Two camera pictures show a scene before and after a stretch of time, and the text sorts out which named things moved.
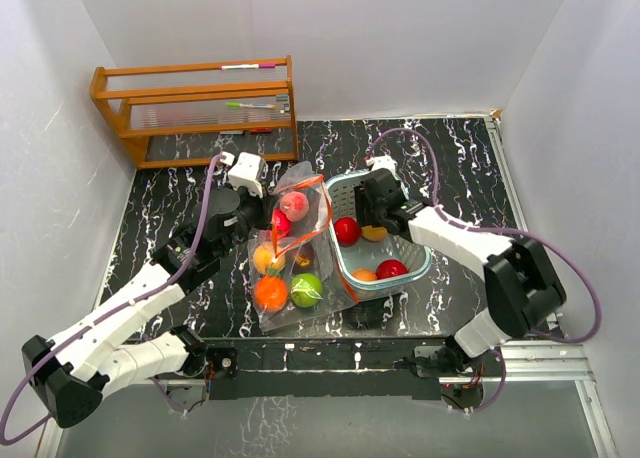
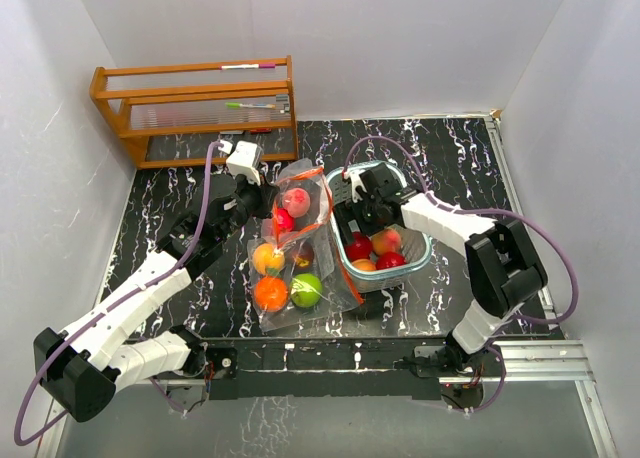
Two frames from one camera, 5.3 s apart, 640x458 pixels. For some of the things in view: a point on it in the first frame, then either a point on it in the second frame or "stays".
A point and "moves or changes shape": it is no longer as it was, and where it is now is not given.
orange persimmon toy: x=271 y=293 stays
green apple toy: x=306 y=290 stays
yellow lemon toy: x=265 y=261 stays
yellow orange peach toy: x=373 y=233 moves or changes shape
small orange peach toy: x=364 y=275 to x=364 y=264
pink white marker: x=246 y=66 stays
